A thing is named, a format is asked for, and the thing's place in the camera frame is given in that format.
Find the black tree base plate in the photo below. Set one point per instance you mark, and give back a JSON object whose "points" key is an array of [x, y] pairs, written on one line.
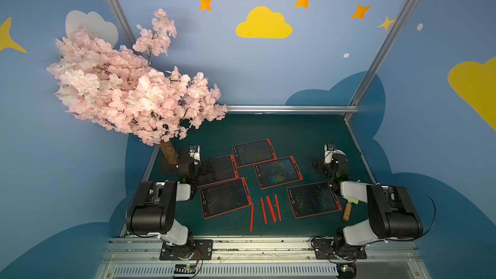
{"points": [[165, 167]]}

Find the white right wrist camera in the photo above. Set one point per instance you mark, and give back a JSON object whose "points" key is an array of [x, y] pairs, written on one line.
{"points": [[329, 150]]}

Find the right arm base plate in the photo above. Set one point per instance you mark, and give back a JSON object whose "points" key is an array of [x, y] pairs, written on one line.
{"points": [[328, 249]]}

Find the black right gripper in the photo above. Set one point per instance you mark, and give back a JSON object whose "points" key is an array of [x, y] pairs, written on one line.
{"points": [[320, 166]]}

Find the green rake wooden handle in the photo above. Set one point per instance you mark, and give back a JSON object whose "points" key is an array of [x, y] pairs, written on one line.
{"points": [[348, 207]]}

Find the small circuit board right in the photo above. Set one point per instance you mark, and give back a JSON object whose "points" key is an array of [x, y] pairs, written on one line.
{"points": [[346, 271]]}

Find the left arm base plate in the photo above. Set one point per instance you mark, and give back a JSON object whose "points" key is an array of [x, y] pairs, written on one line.
{"points": [[201, 248]]}

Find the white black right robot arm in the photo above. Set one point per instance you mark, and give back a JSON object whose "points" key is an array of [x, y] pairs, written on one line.
{"points": [[392, 215]]}

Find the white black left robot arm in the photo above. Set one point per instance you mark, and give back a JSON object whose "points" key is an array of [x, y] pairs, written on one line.
{"points": [[152, 210]]}

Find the red stylus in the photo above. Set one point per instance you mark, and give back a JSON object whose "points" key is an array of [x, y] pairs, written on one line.
{"points": [[270, 206], [263, 211], [251, 218], [278, 208]]}

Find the small circuit board left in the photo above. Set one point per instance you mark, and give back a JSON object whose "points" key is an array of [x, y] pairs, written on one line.
{"points": [[184, 271]]}

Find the small circuit board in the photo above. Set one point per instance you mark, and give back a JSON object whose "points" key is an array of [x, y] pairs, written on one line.
{"points": [[346, 271], [184, 271]]}

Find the red tablet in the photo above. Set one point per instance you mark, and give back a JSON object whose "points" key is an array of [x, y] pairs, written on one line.
{"points": [[215, 171], [225, 197], [312, 199], [277, 172], [251, 153]]}

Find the pink cherry blossom tree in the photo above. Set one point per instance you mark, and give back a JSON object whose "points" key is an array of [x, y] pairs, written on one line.
{"points": [[120, 90]]}

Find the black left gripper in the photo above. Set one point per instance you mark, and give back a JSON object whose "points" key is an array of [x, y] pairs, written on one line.
{"points": [[203, 167]]}

